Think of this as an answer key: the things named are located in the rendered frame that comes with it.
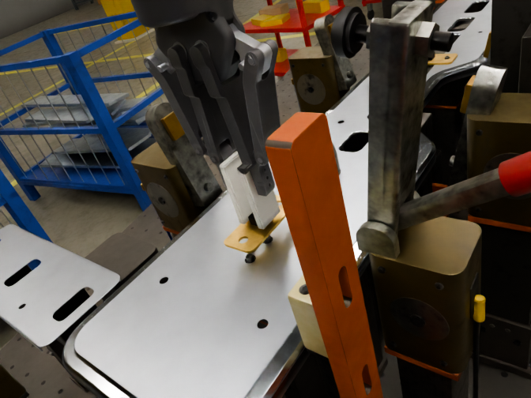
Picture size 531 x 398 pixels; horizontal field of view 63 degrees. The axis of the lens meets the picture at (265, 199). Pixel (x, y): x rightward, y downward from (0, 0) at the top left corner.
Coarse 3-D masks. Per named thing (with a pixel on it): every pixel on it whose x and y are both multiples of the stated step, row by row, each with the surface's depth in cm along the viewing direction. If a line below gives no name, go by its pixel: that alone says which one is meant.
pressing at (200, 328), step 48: (480, 0) 90; (480, 48) 70; (432, 96) 63; (336, 144) 57; (432, 144) 51; (192, 240) 48; (288, 240) 44; (144, 288) 44; (192, 288) 42; (240, 288) 40; (288, 288) 39; (96, 336) 40; (144, 336) 39; (192, 336) 37; (240, 336) 36; (288, 336) 34; (96, 384) 36; (144, 384) 34; (192, 384) 33; (240, 384) 32; (288, 384) 32
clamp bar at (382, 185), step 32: (416, 0) 24; (352, 32) 25; (384, 32) 23; (416, 32) 23; (448, 32) 23; (384, 64) 24; (416, 64) 24; (384, 96) 25; (416, 96) 26; (384, 128) 26; (416, 128) 28; (384, 160) 28; (416, 160) 30; (384, 192) 29
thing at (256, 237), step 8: (280, 200) 46; (280, 208) 44; (248, 216) 43; (280, 216) 43; (240, 224) 44; (248, 224) 44; (256, 224) 43; (272, 224) 43; (232, 232) 43; (240, 232) 43; (248, 232) 43; (256, 232) 42; (264, 232) 42; (224, 240) 43; (232, 240) 42; (240, 240) 42; (248, 240) 42; (256, 240) 41; (264, 240) 41; (232, 248) 42; (240, 248) 41; (248, 248) 41; (256, 248) 41
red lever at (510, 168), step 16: (512, 160) 25; (528, 160) 24; (480, 176) 27; (496, 176) 25; (512, 176) 24; (528, 176) 24; (448, 192) 28; (464, 192) 27; (480, 192) 26; (496, 192) 26; (512, 192) 25; (528, 192) 24; (400, 208) 32; (416, 208) 30; (432, 208) 29; (448, 208) 28; (464, 208) 28; (400, 224) 32
